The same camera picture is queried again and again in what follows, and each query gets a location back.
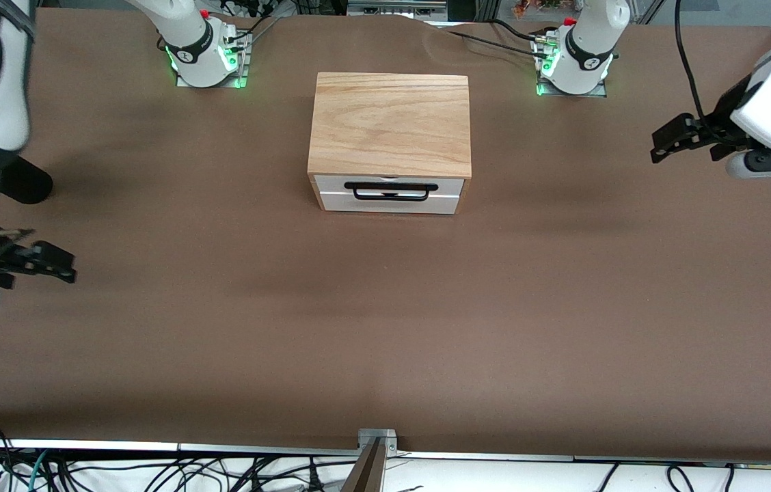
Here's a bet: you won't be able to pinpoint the light wooden drawer cabinet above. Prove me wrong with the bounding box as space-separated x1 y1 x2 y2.
308 72 473 216

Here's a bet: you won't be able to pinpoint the black metal drawer handle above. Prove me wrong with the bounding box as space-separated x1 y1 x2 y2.
344 181 439 202

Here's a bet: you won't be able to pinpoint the wooden drawer with white front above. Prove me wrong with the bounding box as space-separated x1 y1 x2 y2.
313 174 465 215

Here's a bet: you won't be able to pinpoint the metal table edge bracket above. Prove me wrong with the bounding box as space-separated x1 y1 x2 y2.
357 428 398 457

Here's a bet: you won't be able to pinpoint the brown table cover sheet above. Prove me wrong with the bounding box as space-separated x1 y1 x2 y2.
0 7 771 463

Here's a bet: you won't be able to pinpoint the tangled black floor cables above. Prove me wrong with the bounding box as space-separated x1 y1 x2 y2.
0 413 359 492

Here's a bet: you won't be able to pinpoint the metal base plate left arm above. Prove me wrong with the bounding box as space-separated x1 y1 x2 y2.
536 75 609 98

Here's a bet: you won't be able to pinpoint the black ribbed cylindrical vase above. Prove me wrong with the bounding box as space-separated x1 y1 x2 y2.
0 154 53 205

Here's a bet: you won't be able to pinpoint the black cables to arm base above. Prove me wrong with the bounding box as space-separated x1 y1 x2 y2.
427 19 552 59

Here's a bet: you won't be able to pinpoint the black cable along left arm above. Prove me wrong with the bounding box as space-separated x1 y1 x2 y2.
674 0 709 125

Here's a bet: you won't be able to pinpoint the brown post below table edge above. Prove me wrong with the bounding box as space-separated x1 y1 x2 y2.
340 437 386 492

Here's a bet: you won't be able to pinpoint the teal cable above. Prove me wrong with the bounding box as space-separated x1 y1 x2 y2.
25 451 50 492

